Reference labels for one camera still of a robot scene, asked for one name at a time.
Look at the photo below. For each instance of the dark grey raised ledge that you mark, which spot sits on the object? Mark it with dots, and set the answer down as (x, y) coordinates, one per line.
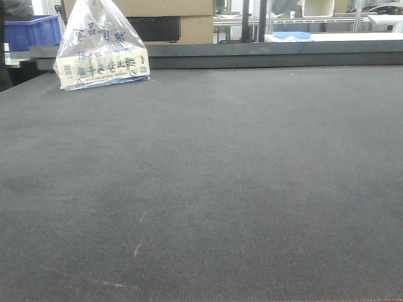
(275, 54)

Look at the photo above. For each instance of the lower cardboard box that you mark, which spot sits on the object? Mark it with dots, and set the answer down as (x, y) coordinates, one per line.
(181, 30)

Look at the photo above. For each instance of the blue plastic bin on left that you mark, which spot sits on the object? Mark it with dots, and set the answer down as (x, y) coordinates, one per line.
(40, 30)

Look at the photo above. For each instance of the upper cardboard box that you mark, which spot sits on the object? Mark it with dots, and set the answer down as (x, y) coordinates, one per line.
(157, 8)

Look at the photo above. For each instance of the blue cloth on table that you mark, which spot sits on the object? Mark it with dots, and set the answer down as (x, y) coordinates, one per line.
(293, 36)

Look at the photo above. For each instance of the clear printed plastic bag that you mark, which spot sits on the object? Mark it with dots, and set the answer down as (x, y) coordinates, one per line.
(99, 48)

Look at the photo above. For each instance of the white table in background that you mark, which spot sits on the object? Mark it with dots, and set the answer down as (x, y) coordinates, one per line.
(346, 37)

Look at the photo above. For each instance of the white plastic tub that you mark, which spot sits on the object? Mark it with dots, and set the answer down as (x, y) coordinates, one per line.
(317, 8)

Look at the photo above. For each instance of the cardboard box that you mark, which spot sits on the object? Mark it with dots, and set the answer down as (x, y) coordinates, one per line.
(181, 30)
(157, 8)

